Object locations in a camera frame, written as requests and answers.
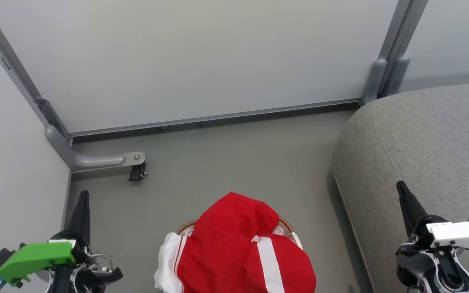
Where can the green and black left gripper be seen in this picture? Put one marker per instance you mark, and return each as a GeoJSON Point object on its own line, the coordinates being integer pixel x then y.
{"type": "Point", "coordinates": [35, 258]}

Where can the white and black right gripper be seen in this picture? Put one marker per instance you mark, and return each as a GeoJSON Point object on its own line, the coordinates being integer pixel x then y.
{"type": "Point", "coordinates": [462, 236]}

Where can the red jacket with white stripes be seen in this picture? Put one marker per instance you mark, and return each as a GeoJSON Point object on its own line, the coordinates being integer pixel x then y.
{"type": "Point", "coordinates": [226, 236]}

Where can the grey fabric sofa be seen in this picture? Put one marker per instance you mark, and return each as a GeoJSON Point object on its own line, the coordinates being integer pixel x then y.
{"type": "Point", "coordinates": [421, 142]}

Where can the grey partition foot with plate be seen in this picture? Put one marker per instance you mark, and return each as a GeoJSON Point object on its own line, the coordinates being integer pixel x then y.
{"type": "Point", "coordinates": [96, 160]}

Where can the black caster wheel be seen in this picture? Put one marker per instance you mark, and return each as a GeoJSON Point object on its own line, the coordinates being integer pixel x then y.
{"type": "Point", "coordinates": [136, 173]}

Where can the woven laundry basket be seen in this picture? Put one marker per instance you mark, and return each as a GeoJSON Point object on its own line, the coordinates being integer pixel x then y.
{"type": "Point", "coordinates": [185, 228]}

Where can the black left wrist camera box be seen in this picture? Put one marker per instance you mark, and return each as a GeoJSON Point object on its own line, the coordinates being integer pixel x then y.
{"type": "Point", "coordinates": [0, 258]}

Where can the dark partition hinge bracket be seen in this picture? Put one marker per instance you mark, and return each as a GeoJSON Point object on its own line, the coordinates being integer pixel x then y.
{"type": "Point", "coordinates": [49, 112]}

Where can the grey partition post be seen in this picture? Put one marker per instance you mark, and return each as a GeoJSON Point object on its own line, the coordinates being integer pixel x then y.
{"type": "Point", "coordinates": [403, 24]}
{"type": "Point", "coordinates": [14, 69]}

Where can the grey partition bottom rail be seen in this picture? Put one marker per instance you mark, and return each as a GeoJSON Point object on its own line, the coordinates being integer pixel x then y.
{"type": "Point", "coordinates": [218, 118]}

